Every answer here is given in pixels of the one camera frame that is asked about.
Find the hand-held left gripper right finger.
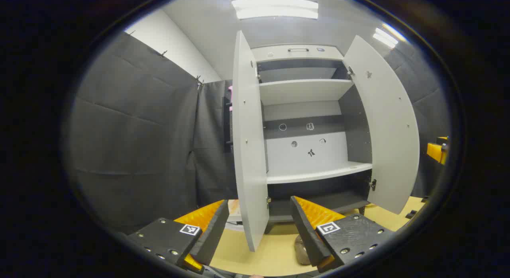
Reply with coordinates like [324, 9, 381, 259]
[290, 196, 395, 273]

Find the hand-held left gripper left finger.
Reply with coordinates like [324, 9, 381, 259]
[127, 199, 230, 274]

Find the brown fuzzy shoe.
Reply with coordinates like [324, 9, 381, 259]
[294, 235, 319, 266]

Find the grey shoe cabinet door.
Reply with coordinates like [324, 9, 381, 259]
[343, 35, 420, 215]
[232, 30, 269, 253]

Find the grey shoe cabinet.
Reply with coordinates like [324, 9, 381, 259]
[251, 44, 374, 235]

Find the white flat box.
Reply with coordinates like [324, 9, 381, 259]
[228, 199, 243, 223]

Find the black backdrop cloth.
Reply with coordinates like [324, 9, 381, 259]
[66, 31, 451, 235]

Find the large ceiling light panel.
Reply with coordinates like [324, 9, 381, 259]
[232, 0, 319, 20]

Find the black door handle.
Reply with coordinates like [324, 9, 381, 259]
[222, 96, 233, 153]

